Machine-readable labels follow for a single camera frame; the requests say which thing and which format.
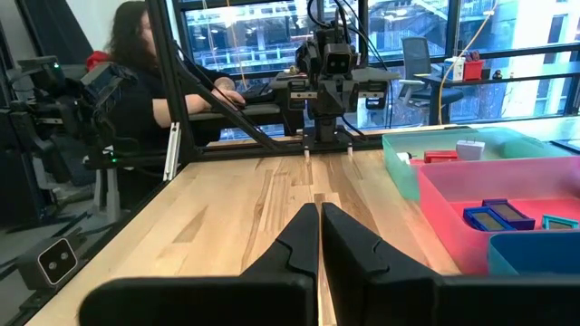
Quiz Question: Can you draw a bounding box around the silver metal bracket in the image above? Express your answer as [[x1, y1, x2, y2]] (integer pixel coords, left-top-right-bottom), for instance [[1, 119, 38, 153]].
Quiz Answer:
[[162, 120, 182, 182]]

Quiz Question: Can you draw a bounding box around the grey depth camera box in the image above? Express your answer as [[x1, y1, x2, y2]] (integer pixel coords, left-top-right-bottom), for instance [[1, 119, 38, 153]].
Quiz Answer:
[[17, 235, 87, 292]]

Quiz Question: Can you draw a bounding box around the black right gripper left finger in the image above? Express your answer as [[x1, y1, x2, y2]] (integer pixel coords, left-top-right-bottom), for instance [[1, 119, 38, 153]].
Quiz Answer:
[[79, 202, 321, 326]]

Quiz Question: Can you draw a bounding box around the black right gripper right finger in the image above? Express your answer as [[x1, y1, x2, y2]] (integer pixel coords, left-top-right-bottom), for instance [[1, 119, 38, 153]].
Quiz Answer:
[[320, 202, 580, 326]]

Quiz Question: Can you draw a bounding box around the red four-port charger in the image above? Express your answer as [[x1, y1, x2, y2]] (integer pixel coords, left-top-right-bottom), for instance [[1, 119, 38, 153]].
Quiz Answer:
[[423, 149, 459, 164]]

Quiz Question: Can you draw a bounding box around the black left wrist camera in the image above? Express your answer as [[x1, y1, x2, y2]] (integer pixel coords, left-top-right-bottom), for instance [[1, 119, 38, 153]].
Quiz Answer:
[[322, 43, 355, 76]]

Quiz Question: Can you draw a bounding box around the red desk container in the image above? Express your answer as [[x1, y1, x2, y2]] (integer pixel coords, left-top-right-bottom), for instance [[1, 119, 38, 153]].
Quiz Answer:
[[462, 58, 486, 82]]

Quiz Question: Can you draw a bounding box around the dark blue digital timer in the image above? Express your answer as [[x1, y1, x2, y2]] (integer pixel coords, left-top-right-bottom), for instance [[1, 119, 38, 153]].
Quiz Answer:
[[480, 197, 537, 231]]

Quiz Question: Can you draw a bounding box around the translucent pink plastic bin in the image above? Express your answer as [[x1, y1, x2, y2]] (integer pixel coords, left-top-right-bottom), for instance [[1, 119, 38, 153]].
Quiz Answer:
[[416, 156, 580, 276]]

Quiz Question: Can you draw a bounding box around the translucent green plastic bin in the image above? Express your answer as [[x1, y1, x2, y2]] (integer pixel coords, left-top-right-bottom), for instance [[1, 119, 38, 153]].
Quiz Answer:
[[382, 125, 580, 203]]

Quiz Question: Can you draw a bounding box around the white desk box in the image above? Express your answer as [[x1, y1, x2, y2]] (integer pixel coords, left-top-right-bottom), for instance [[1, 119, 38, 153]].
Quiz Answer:
[[446, 57, 466, 82]]

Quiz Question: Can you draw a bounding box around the person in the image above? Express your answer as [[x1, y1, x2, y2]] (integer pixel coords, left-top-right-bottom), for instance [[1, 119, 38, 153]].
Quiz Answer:
[[85, 0, 248, 153]]

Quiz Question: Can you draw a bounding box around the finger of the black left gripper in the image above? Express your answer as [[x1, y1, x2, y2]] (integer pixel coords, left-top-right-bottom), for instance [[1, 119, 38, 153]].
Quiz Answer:
[[337, 80, 360, 114], [316, 80, 339, 117]]

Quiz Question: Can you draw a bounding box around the person's hand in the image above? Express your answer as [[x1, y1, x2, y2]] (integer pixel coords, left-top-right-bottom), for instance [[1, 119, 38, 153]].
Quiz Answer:
[[212, 88, 247, 108]]

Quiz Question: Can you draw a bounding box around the lavender wall charger block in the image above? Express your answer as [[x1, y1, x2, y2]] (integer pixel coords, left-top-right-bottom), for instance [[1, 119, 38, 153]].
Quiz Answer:
[[455, 138, 487, 162]]

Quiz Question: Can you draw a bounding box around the grey office chair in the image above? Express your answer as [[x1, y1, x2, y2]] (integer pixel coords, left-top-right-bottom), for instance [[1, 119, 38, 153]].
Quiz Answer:
[[398, 35, 466, 108]]

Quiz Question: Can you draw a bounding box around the yellow cable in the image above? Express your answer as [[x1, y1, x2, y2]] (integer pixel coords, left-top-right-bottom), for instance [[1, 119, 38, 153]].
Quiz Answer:
[[437, 0, 502, 126]]

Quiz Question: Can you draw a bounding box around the blue plastic bin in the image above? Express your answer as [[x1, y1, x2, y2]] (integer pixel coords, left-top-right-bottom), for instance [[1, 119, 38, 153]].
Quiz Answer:
[[487, 230, 580, 277]]

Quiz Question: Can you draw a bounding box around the black background desk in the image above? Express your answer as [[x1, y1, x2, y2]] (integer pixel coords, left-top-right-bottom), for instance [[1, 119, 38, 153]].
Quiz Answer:
[[425, 61, 580, 126]]

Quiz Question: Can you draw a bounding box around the teal digital timer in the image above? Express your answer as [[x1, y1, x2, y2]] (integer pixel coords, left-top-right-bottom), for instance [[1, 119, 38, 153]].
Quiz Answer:
[[541, 214, 580, 231]]

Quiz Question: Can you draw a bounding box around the large window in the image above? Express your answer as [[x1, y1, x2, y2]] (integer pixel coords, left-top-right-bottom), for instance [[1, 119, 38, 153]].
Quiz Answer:
[[174, 0, 580, 137]]

